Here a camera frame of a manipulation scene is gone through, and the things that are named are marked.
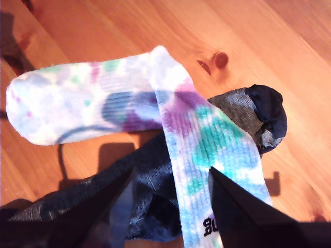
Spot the pastel tie-dye sock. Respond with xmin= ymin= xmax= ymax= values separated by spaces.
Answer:
xmin=5 ymin=45 xmax=273 ymax=248

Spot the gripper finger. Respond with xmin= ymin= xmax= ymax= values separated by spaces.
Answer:
xmin=208 ymin=166 xmax=301 ymax=248
xmin=51 ymin=166 xmax=137 ymax=248

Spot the dark grey sock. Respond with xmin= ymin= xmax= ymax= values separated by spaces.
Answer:
xmin=0 ymin=84 xmax=288 ymax=243

